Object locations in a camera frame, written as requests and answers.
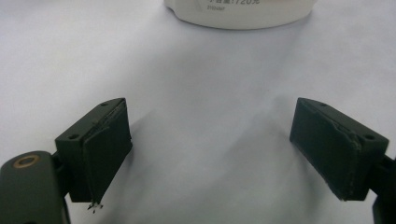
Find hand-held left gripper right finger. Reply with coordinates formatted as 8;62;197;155
289;96;390;203

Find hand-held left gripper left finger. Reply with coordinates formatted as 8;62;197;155
54;97;134;211

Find white bottle with blue pump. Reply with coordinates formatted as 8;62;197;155
163;0;319;31

